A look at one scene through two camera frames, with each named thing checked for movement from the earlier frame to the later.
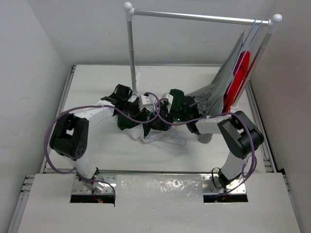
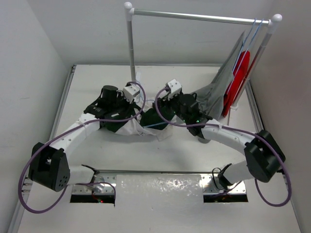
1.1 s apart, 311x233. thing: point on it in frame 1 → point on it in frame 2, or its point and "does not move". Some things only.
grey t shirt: x=211 y=100 does not move
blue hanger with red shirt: x=241 y=65 does not move
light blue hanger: x=165 y=141 → x=155 y=124
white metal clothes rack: x=274 y=20 does not move
